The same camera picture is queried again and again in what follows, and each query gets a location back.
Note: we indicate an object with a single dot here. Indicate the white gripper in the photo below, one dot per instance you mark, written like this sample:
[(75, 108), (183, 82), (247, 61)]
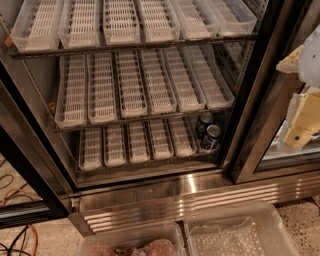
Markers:
[(310, 68)]

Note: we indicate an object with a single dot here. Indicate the pepsi can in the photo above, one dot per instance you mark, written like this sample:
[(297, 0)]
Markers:
[(211, 137), (203, 121)]

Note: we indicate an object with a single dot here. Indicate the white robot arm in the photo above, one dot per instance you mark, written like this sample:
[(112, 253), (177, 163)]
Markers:
[(309, 62)]

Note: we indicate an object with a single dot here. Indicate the middle shelf tray six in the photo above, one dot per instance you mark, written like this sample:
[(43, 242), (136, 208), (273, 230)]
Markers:
[(213, 85)]

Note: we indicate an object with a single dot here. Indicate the top shelf tray six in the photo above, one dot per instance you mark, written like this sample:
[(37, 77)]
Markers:
[(235, 17)]

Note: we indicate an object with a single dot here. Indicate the right fridge glass door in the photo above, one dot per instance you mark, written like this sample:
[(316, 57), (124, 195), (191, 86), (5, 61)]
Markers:
[(264, 96)]

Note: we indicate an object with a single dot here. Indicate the middle shelf tray five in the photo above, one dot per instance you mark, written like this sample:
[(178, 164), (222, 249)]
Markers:
[(185, 85)]

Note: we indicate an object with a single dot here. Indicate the shelf tray five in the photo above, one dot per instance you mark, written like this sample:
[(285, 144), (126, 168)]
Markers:
[(197, 19), (182, 137), (185, 85)]

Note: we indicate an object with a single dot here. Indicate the top shelf tray five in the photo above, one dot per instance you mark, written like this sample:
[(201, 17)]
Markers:
[(197, 19)]

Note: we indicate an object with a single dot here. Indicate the bottom shelf tray five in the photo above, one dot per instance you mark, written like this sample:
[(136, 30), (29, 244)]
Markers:
[(182, 137)]

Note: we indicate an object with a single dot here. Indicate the middle shelf tray four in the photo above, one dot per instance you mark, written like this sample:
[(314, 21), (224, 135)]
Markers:
[(161, 97)]

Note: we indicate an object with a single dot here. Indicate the shelf tray four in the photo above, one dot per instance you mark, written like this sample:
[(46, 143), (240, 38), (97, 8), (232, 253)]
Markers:
[(160, 139), (160, 23), (161, 97)]

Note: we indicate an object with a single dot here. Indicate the top shelf tray four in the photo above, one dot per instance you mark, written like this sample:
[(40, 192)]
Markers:
[(160, 23)]

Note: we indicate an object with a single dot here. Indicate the bottom shelf tray four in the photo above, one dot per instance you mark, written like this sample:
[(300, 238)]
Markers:
[(160, 139)]

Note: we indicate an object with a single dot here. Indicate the middle shelf tray three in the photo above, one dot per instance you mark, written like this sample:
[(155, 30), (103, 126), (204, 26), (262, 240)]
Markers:
[(131, 89)]

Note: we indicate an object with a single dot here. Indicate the shelf tray three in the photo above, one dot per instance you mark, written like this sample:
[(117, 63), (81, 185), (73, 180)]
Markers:
[(120, 22), (138, 143), (131, 89)]

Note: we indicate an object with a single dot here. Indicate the bottom shelf tray three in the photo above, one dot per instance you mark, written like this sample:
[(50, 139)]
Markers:
[(138, 143)]

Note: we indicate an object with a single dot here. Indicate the top shelf tray three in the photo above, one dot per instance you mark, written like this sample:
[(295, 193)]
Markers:
[(120, 22)]

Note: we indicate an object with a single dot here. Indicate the bottom shelf tray two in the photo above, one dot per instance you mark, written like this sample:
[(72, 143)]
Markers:
[(114, 146)]

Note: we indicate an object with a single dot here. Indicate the shelf tray two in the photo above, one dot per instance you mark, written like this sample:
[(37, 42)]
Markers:
[(101, 96), (79, 24), (114, 146)]

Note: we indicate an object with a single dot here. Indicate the steel fridge base grille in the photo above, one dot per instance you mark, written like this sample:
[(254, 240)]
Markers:
[(169, 199)]

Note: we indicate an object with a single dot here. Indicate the middle shelf tray two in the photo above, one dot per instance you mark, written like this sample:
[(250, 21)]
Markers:
[(101, 96)]

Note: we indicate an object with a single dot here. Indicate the bottom shelf tray one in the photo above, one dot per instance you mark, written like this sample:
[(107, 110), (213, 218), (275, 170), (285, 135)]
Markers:
[(90, 149)]

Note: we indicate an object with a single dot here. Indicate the shelf tray one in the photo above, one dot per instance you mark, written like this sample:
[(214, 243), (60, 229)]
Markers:
[(71, 107), (36, 27), (90, 149)]

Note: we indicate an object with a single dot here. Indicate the top shelf tray two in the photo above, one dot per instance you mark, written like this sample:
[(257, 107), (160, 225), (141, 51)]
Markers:
[(79, 24)]

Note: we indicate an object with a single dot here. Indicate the middle shelf tray one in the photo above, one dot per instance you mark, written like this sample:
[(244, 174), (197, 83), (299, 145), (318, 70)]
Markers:
[(71, 107)]

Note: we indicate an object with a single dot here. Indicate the top shelf tray one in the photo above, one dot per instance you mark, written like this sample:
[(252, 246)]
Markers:
[(36, 27)]

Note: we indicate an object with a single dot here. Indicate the open fridge glass door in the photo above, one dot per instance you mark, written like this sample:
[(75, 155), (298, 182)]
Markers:
[(19, 145)]

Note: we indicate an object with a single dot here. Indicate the right clear plastic bin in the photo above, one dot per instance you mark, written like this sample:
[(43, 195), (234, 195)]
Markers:
[(246, 229)]

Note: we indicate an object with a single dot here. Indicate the clear plastic bin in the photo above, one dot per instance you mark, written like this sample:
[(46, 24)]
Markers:
[(246, 229), (123, 241)]

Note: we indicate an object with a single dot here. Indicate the left clear plastic bin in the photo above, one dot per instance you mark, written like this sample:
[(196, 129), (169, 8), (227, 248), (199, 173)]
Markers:
[(123, 241)]

